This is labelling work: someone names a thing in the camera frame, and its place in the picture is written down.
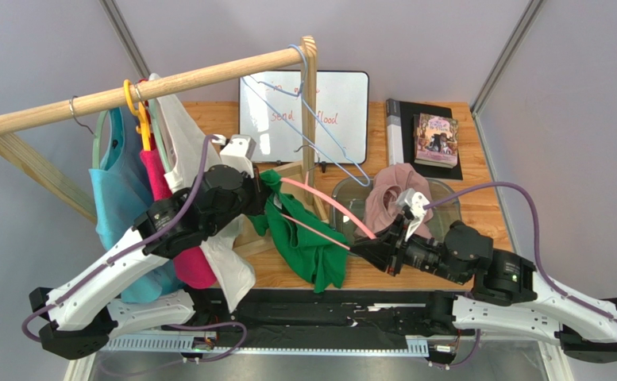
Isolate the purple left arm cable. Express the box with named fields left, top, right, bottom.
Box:
left=21, top=133, right=222, bottom=344

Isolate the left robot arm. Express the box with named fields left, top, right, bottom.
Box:
left=22, top=164, right=272, bottom=360

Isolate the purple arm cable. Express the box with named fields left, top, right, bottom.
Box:
left=422, top=181, right=617, bottom=347
left=21, top=133, right=222, bottom=344

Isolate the wooden clothes rack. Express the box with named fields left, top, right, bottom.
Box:
left=0, top=36, right=318, bottom=223

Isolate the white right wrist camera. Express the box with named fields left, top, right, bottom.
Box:
left=395, top=188, right=430, bottom=241

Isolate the sage green hanger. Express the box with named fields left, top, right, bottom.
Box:
left=68, top=95, right=110, bottom=169

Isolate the clear blue plastic tub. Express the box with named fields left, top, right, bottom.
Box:
left=329, top=178, right=462, bottom=243

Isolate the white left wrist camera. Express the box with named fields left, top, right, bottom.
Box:
left=212, top=134, right=256, bottom=178

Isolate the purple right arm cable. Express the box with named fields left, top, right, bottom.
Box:
left=422, top=181, right=617, bottom=347

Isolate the magenta t shirt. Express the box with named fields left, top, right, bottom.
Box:
left=140, top=94, right=220, bottom=289

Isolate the white board with red writing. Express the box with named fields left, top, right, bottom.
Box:
left=238, top=71, right=370, bottom=165

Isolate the white t shirt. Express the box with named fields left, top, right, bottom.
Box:
left=149, top=94, right=256, bottom=313

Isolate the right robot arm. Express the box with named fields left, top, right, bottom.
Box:
left=350, top=218, right=617, bottom=364

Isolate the dusty pink t shirt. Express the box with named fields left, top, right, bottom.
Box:
left=362, top=163, right=432, bottom=233

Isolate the pale green hanger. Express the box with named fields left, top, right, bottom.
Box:
left=148, top=99, right=172, bottom=173

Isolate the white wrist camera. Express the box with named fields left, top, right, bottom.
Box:
left=395, top=188, right=430, bottom=241
left=212, top=134, right=256, bottom=178

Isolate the black binder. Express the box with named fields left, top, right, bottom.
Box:
left=385, top=98, right=463, bottom=181

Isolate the illustrated paperback book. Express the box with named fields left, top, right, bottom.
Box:
left=414, top=114, right=459, bottom=168

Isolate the light blue wire hanger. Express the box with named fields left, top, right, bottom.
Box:
left=239, top=44, right=372, bottom=188

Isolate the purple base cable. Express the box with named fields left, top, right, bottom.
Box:
left=96, top=321, right=249, bottom=377

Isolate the light blue t shirt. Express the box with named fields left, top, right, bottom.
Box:
left=87, top=106, right=185, bottom=305

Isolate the yellow plastic hanger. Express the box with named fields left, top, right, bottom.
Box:
left=122, top=79, right=152, bottom=152

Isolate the green t shirt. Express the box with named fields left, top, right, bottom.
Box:
left=249, top=170, right=349, bottom=293

